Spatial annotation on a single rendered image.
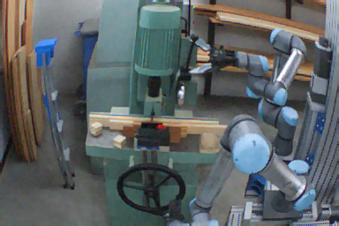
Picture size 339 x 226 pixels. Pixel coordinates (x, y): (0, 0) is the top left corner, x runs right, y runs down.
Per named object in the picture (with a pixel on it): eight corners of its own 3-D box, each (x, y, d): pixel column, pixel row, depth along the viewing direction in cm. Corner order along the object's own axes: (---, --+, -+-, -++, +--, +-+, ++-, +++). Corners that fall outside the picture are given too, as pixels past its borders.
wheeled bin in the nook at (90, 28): (69, 122, 367) (71, 30, 322) (75, 97, 416) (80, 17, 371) (133, 124, 375) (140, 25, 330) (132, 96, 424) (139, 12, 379)
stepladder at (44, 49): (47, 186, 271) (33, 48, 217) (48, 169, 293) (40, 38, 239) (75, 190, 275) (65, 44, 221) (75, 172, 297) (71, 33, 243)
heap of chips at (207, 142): (199, 152, 177) (200, 144, 176) (197, 135, 190) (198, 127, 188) (219, 152, 178) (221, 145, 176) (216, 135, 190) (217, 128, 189)
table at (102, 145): (84, 166, 168) (82, 155, 165) (90, 132, 195) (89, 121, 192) (222, 175, 172) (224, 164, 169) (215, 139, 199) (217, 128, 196)
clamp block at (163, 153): (132, 168, 168) (132, 149, 164) (133, 150, 180) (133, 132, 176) (169, 169, 169) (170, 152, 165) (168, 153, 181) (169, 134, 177)
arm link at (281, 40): (274, 131, 190) (292, 33, 172) (253, 120, 198) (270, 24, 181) (282, 127, 199) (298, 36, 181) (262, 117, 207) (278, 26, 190)
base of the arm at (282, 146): (291, 142, 202) (295, 128, 198) (293, 156, 189) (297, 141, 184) (271, 140, 204) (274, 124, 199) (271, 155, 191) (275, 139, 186)
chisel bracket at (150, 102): (144, 119, 182) (145, 101, 178) (144, 103, 194) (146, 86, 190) (161, 120, 182) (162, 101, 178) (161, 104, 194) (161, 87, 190)
